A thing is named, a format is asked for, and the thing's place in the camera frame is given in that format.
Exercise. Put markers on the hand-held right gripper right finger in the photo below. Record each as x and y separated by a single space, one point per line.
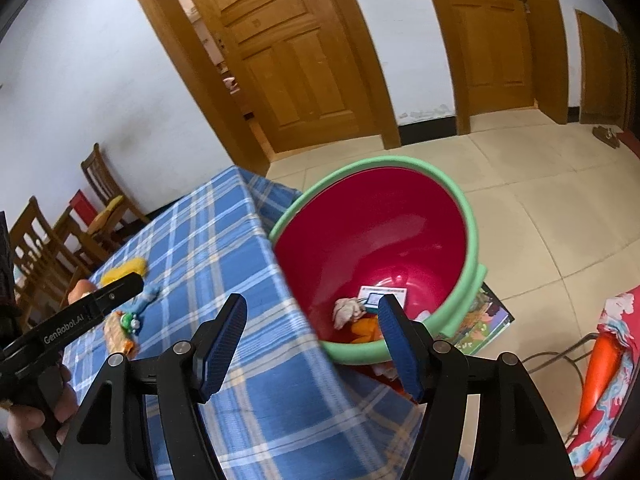
400 350

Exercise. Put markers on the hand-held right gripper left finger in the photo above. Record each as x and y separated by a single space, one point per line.
225 345

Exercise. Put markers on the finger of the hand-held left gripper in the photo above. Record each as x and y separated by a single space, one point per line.
65 330

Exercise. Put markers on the orange snack wrapper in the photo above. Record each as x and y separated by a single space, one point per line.
117 342

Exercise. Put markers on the white teal medicine box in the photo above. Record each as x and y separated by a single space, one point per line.
370 296

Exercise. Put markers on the small white tissue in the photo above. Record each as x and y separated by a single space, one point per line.
347 312

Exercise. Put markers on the silver foil pouch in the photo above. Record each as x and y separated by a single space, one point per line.
147 297

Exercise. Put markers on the red bin with green rim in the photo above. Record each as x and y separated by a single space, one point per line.
375 230

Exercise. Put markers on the person's left hand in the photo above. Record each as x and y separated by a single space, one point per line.
30 430

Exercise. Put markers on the tall wooden dining chair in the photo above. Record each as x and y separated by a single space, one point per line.
35 240

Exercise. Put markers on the yellow banana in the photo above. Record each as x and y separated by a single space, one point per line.
122 269

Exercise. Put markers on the blue plaid tablecloth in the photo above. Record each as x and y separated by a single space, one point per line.
210 260

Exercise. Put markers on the colourful picture book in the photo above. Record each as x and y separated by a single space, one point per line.
485 320

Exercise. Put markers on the red stool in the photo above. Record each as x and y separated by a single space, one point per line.
80 205

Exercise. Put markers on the wooden chair with yellow cushion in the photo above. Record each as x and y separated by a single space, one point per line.
100 175

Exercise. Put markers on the orange cone-shaped object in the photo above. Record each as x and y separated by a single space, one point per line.
600 375

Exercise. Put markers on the brown slipper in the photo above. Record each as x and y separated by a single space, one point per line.
606 137

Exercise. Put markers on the open wooden panel door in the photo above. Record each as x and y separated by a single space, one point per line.
280 50

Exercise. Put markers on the red floor mat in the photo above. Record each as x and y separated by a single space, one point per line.
632 142

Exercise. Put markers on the closed wooden panel door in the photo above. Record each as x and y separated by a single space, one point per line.
490 35

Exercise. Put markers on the low wooden panel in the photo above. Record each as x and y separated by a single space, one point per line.
600 70

